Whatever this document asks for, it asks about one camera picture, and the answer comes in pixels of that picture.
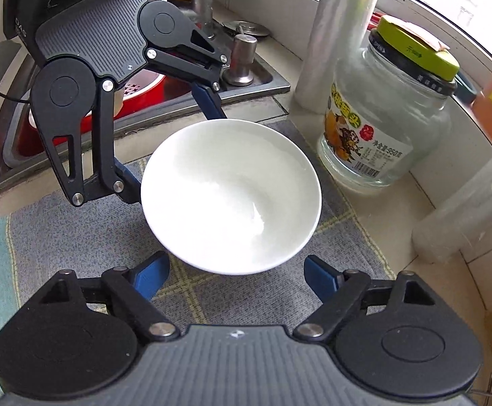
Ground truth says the plastic wrap roll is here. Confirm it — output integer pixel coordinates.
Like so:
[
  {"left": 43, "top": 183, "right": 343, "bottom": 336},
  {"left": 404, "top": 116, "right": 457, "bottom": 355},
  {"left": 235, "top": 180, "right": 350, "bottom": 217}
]
[
  {"left": 411, "top": 135, "right": 492, "bottom": 265},
  {"left": 293, "top": 0, "right": 385, "bottom": 115}
]

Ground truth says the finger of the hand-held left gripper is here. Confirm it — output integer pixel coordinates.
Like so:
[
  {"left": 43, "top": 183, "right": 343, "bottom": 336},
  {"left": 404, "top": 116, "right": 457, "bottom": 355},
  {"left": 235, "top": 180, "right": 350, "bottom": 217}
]
[
  {"left": 144, "top": 23, "right": 234, "bottom": 121},
  {"left": 45, "top": 80, "right": 143, "bottom": 208}
]

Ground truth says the blue dish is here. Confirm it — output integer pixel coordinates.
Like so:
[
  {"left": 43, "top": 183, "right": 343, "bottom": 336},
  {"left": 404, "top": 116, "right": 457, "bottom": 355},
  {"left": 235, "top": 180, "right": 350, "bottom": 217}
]
[{"left": 453, "top": 68, "right": 481, "bottom": 104}]

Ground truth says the metal sink stopper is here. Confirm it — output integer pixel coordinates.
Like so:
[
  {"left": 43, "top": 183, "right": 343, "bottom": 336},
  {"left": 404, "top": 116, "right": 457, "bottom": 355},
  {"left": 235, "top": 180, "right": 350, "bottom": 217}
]
[{"left": 222, "top": 19, "right": 270, "bottom": 39}]

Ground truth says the glass jar with green lid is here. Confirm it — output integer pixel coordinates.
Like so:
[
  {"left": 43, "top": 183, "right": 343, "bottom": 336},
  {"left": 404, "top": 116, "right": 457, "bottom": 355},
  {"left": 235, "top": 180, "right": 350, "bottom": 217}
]
[{"left": 317, "top": 14, "right": 461, "bottom": 187}]

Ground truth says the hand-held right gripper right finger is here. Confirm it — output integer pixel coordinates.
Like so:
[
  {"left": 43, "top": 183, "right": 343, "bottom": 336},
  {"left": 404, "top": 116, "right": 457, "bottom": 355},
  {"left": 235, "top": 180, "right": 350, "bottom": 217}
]
[{"left": 292, "top": 254, "right": 445, "bottom": 343}]

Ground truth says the red and white drain basket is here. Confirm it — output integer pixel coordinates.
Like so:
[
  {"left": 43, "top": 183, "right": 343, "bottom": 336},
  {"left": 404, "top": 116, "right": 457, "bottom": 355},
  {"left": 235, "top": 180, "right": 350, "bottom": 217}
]
[{"left": 15, "top": 72, "right": 166, "bottom": 157}]

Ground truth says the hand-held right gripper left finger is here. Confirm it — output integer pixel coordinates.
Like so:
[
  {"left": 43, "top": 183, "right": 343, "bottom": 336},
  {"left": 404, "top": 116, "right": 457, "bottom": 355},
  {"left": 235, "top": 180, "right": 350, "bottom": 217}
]
[{"left": 30, "top": 250, "right": 183, "bottom": 343}]

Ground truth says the grey and teal checked towel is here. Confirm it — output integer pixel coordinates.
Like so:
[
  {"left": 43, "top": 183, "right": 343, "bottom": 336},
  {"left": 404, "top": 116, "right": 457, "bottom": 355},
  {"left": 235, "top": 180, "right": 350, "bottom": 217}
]
[{"left": 0, "top": 120, "right": 396, "bottom": 347}]

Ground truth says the thin black cable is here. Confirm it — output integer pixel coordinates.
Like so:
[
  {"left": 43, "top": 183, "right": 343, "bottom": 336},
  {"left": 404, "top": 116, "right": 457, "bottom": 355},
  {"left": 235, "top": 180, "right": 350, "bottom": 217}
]
[{"left": 0, "top": 89, "right": 33, "bottom": 104}]

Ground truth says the white bowl with pink flowers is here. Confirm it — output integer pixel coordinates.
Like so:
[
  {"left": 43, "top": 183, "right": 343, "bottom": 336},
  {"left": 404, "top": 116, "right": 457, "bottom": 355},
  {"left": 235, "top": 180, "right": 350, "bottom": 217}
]
[{"left": 140, "top": 119, "right": 323, "bottom": 275}]

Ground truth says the stainless steel sink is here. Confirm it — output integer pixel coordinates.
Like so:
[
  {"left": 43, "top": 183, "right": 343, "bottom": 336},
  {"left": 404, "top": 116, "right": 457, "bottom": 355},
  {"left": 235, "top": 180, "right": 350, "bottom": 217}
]
[{"left": 0, "top": 29, "right": 291, "bottom": 201}]

